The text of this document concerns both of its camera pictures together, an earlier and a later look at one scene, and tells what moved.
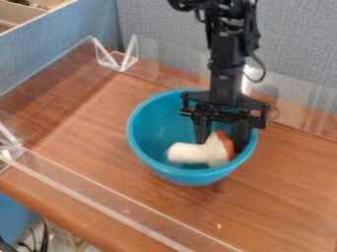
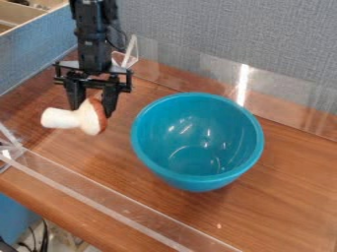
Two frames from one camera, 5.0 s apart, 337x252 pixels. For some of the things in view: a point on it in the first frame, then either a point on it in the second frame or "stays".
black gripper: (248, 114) -> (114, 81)
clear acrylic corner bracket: (118, 60) stays
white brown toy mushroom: (214, 152) -> (90, 118)
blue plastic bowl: (157, 125) stays
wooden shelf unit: (19, 12) stays
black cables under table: (43, 249) stays
